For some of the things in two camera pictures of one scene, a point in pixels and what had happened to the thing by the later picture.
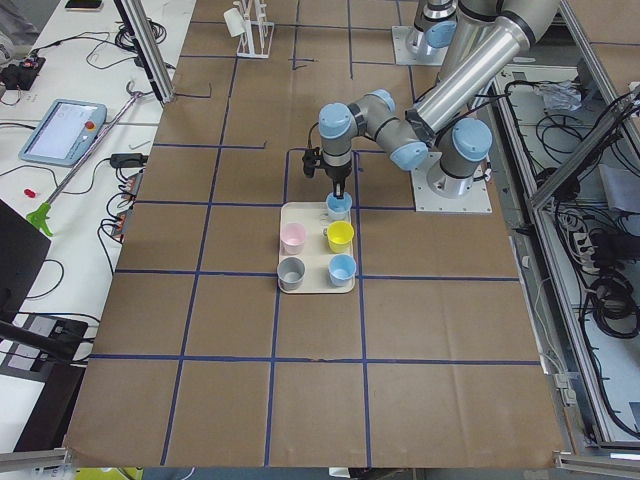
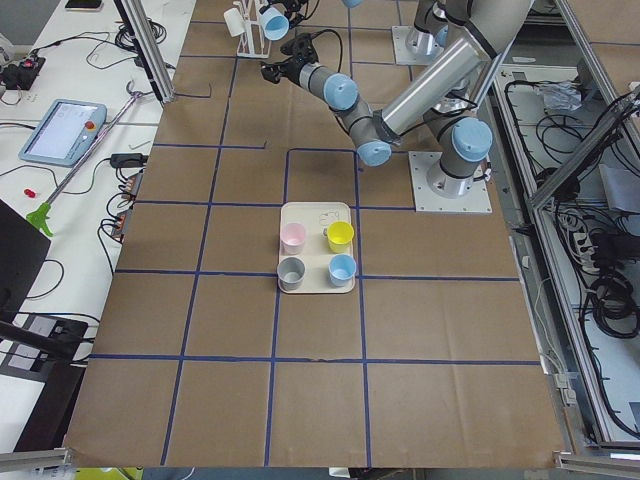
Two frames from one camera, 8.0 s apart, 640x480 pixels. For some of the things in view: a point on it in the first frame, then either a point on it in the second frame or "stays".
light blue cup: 339,205 → 275,24
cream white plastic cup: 235,22 stays
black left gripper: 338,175 → 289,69
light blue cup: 341,269 stays
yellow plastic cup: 339,235 stays
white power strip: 586,252 stays
